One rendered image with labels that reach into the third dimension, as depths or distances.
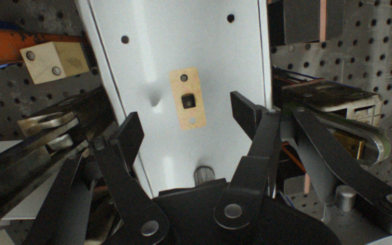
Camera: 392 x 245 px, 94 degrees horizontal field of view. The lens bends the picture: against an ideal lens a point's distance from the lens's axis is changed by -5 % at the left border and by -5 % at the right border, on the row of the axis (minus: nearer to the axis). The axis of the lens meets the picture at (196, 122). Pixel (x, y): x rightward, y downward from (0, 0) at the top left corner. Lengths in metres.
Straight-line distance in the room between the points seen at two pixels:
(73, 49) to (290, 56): 0.54
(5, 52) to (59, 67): 0.04
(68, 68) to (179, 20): 0.13
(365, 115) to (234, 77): 0.18
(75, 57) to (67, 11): 0.39
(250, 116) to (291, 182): 0.25
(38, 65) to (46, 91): 0.45
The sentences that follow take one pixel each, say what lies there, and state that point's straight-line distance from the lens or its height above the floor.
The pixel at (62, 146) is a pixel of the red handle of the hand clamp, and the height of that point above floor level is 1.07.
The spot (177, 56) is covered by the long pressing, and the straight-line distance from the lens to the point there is 0.26.
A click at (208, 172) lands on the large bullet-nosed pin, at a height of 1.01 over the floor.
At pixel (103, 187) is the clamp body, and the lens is 0.42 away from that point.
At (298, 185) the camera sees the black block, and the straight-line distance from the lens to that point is 0.41.
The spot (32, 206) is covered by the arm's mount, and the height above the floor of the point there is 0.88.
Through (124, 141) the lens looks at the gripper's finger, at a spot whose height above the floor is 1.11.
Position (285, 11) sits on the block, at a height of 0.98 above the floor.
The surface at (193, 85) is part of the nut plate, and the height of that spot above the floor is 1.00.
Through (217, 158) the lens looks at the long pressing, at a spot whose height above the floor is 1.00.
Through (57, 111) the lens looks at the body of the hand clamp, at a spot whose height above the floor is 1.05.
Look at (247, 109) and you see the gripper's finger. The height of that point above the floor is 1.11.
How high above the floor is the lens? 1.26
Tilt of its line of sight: 68 degrees down
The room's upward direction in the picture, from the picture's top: 170 degrees clockwise
